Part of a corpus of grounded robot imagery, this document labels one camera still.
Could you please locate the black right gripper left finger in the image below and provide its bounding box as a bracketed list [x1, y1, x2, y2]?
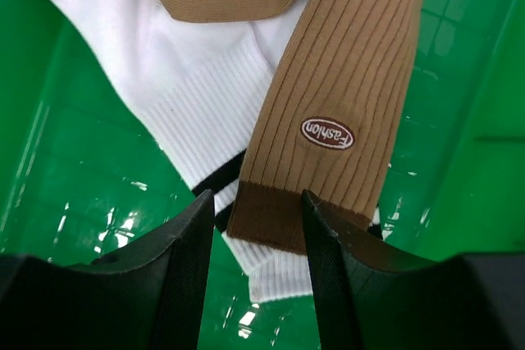
[1, 191, 214, 349]

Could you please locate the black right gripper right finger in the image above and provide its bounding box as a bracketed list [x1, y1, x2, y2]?
[301, 191, 524, 349]

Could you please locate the white black-striped sock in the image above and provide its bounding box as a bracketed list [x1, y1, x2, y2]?
[20, 0, 315, 304]

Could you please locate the green plastic tray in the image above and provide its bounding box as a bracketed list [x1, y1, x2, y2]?
[0, 0, 525, 350]

